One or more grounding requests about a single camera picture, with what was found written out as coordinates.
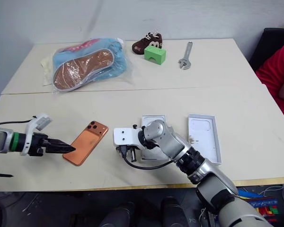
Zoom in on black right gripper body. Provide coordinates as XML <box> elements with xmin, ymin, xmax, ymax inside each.
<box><xmin>115</xmin><ymin>143</ymin><xmax>141</xmax><ymax>157</ymax></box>

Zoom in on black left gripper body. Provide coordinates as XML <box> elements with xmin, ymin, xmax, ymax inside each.
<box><xmin>27</xmin><ymin>133</ymin><xmax>49</xmax><ymax>157</ymax></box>

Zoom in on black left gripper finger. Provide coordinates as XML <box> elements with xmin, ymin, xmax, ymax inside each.
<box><xmin>44</xmin><ymin>145</ymin><xmax>73</xmax><ymax>155</ymax></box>
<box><xmin>43</xmin><ymin>138</ymin><xmax>76</xmax><ymax>150</ymax></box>

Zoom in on white phone box base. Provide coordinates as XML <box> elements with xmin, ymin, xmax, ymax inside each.
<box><xmin>141</xmin><ymin>114</ymin><xmax>169</xmax><ymax>162</ymax></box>

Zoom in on white phone box lid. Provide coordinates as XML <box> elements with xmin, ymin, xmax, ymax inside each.
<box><xmin>187</xmin><ymin>113</ymin><xmax>222</xmax><ymax>165</ymax></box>

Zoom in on orange smartphone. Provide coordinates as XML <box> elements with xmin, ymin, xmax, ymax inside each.
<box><xmin>62</xmin><ymin>120</ymin><xmax>109</xmax><ymax>167</ymax></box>

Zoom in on dark rounded shape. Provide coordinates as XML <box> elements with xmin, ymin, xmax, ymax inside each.
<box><xmin>99</xmin><ymin>201</ymin><xmax>136</xmax><ymax>227</ymax></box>
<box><xmin>160</xmin><ymin>197</ymin><xmax>189</xmax><ymax>227</ymax></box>

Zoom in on blue slippers in plastic bag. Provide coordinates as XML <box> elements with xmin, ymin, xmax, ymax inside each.
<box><xmin>40</xmin><ymin>37</ymin><xmax>135</xmax><ymax>94</ymax></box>

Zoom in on green arch block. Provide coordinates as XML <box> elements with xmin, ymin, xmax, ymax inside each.
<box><xmin>143</xmin><ymin>45</ymin><xmax>167</xmax><ymax>66</ymax></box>

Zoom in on brown toy shoe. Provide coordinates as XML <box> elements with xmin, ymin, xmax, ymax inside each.
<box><xmin>132</xmin><ymin>29</ymin><xmax>164</xmax><ymax>56</ymax></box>

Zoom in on silver adjustable wrench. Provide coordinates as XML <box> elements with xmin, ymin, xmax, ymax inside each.
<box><xmin>178</xmin><ymin>41</ymin><xmax>194</xmax><ymax>71</ymax></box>

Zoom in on colourful toy bricks pile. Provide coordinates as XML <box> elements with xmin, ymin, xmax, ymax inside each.
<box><xmin>236</xmin><ymin>184</ymin><xmax>284</xmax><ymax>217</ymax></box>

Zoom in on person in red shirt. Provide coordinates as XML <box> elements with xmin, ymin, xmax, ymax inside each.
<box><xmin>255</xmin><ymin>39</ymin><xmax>284</xmax><ymax>117</ymax></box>

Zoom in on black chair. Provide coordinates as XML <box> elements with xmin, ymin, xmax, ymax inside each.
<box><xmin>248</xmin><ymin>27</ymin><xmax>284</xmax><ymax>72</ymax></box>

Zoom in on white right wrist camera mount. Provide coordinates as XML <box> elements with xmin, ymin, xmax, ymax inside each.
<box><xmin>113</xmin><ymin>123</ymin><xmax>145</xmax><ymax>151</ymax></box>

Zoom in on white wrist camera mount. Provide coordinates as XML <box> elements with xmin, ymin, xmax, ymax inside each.
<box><xmin>19</xmin><ymin>113</ymin><xmax>52</xmax><ymax>156</ymax></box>
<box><xmin>113</xmin><ymin>123</ymin><xmax>145</xmax><ymax>151</ymax></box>

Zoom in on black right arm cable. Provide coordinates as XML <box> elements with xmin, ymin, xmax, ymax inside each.
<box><xmin>120</xmin><ymin>146</ymin><xmax>178</xmax><ymax>170</ymax></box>

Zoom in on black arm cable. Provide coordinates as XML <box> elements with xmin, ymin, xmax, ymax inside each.
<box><xmin>0</xmin><ymin>120</ymin><xmax>32</xmax><ymax>127</ymax></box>
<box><xmin>120</xmin><ymin>146</ymin><xmax>178</xmax><ymax>170</ymax></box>

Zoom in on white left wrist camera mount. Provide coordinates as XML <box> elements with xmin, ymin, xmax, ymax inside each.
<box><xmin>19</xmin><ymin>113</ymin><xmax>52</xmax><ymax>156</ymax></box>

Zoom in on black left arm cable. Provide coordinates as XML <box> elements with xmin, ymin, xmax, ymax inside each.
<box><xmin>0</xmin><ymin>120</ymin><xmax>32</xmax><ymax>127</ymax></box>

